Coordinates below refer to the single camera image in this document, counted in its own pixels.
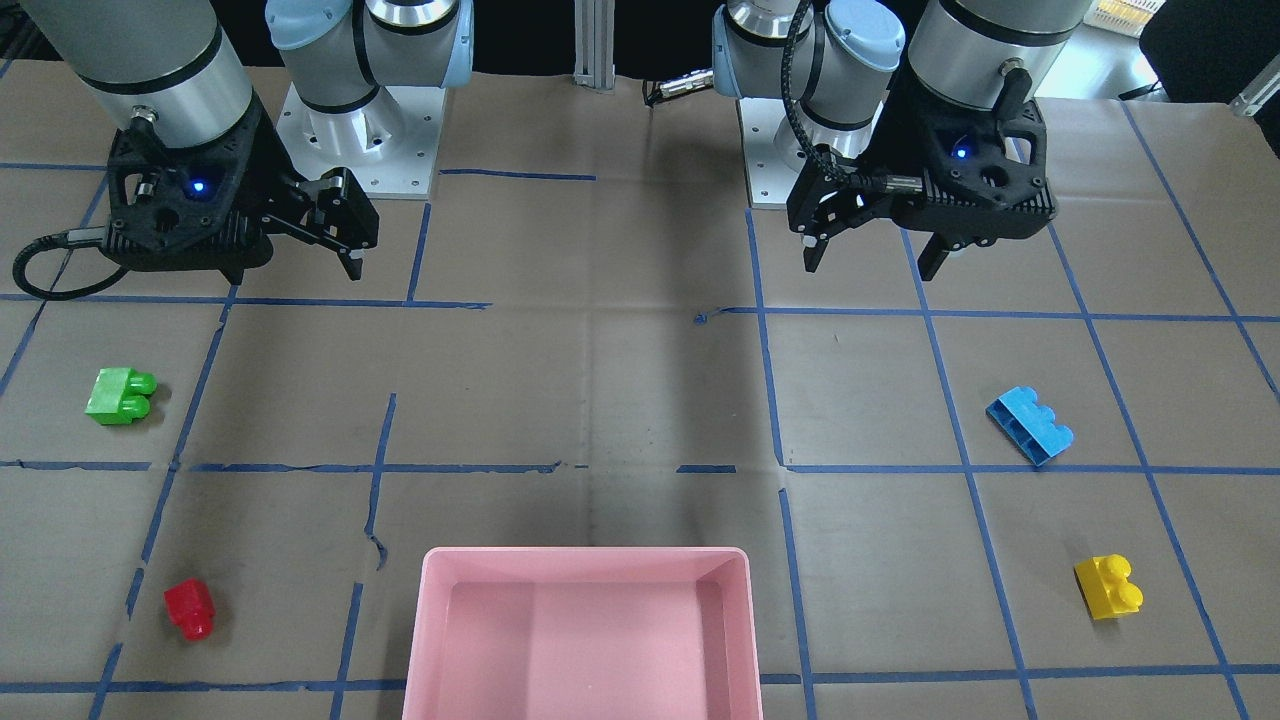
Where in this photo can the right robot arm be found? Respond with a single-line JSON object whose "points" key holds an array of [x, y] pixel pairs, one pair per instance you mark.
{"points": [[174, 58]]}

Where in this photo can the red toy block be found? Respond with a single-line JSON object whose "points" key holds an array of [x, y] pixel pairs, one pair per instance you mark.
{"points": [[190, 609]]}

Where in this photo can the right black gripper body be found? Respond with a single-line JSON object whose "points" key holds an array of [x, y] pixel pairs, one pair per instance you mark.
{"points": [[262, 166]]}

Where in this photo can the aluminium frame post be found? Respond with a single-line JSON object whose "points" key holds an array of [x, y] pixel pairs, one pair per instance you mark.
{"points": [[593, 29]]}

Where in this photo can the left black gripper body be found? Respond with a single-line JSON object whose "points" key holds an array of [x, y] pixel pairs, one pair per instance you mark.
{"points": [[902, 138]]}

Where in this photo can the yellow toy block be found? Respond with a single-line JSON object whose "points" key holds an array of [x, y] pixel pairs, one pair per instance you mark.
{"points": [[1106, 587]]}

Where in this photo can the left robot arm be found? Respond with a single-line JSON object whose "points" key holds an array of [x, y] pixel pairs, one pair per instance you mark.
{"points": [[837, 60]]}

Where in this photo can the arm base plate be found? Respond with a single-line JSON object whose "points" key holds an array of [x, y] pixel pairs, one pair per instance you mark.
{"points": [[772, 156], [390, 145]]}

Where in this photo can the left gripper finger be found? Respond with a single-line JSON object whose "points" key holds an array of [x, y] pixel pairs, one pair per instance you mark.
{"points": [[815, 246], [935, 253]]}

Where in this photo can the pink plastic box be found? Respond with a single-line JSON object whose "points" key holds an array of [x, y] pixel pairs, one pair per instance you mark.
{"points": [[584, 633]]}

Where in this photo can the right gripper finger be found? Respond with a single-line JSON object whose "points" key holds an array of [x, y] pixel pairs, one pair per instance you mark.
{"points": [[332, 211]]}

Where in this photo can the blue toy block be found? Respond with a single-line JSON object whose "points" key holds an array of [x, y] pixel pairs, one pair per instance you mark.
{"points": [[1030, 425]]}

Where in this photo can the green toy block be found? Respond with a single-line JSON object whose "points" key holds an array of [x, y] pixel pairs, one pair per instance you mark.
{"points": [[120, 395]]}

